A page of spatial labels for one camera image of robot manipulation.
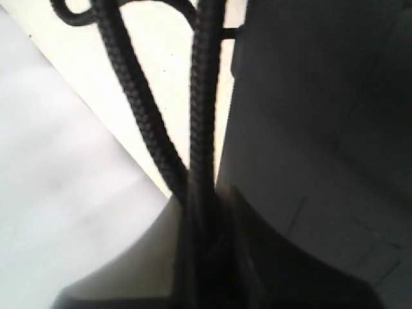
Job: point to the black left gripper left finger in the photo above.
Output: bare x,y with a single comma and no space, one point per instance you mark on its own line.
154,272

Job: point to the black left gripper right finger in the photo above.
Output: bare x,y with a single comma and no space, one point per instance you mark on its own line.
274,273

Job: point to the black plastic carry case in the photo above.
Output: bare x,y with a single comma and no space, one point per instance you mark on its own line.
318,138

